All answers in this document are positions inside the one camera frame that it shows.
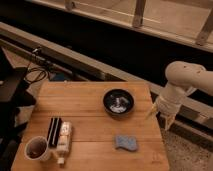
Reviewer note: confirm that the blue sponge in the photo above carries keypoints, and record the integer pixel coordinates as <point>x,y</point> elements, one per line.
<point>128,143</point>

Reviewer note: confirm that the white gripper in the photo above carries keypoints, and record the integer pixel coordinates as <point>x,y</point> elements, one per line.
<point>168,102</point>

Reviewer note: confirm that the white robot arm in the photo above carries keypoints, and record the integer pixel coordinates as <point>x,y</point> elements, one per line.
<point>183,79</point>

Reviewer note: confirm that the black ceramic bowl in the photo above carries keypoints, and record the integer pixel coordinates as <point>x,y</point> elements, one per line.
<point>118,102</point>

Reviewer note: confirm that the black rectangular box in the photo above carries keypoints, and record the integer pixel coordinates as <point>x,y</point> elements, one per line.
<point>53,131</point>

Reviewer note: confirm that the white mug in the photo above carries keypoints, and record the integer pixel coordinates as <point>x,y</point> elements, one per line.
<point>36,149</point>

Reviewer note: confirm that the white plastic bottle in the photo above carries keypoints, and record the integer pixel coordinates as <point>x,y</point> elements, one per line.
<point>63,145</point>

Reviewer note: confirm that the black chair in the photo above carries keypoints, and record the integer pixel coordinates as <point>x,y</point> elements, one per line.
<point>13,93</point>

